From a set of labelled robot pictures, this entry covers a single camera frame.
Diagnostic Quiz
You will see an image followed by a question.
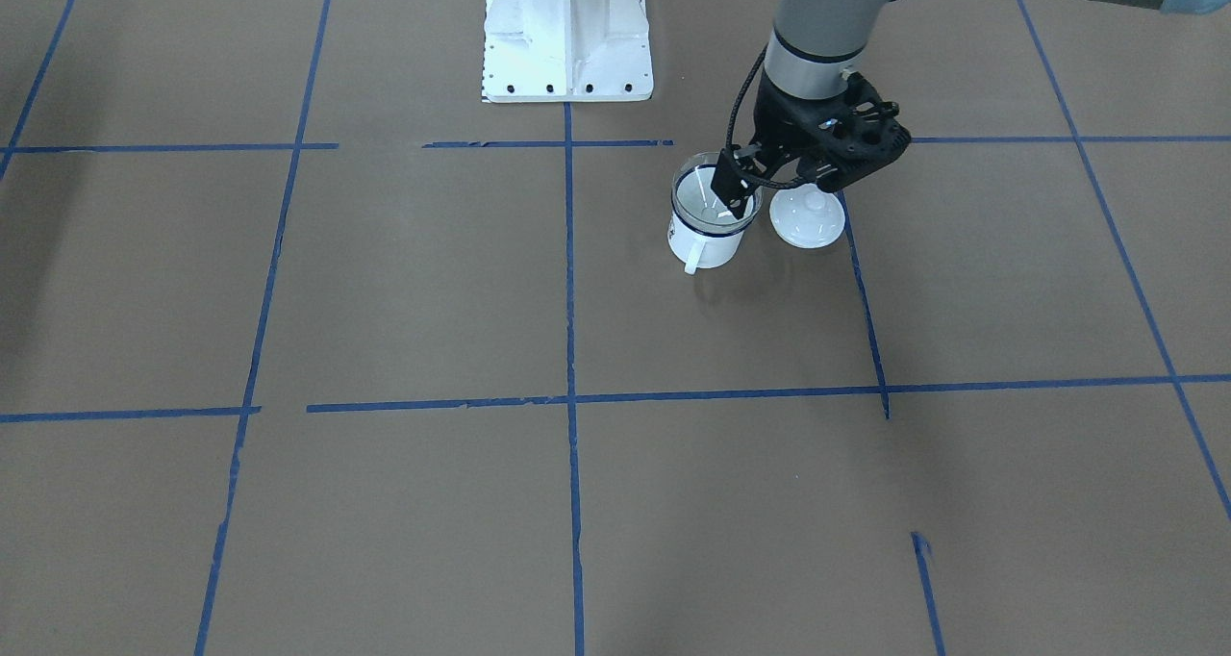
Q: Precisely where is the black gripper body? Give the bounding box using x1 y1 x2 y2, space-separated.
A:
752 70 837 172

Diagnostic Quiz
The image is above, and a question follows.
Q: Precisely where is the clear plastic funnel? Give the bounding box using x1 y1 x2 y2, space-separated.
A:
671 153 764 238

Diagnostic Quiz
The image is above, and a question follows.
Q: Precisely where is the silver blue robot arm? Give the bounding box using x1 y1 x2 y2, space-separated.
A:
712 0 1229 217

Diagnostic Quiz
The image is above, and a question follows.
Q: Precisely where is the white enamel cup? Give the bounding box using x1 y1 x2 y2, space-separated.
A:
667 206 748 274

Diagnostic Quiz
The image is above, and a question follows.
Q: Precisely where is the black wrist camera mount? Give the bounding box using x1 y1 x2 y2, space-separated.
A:
796 71 912 192

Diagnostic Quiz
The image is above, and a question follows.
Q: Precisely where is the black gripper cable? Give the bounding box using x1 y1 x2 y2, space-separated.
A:
723 44 847 191

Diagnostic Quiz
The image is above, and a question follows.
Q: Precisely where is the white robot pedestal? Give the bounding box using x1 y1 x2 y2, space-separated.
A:
481 0 655 105

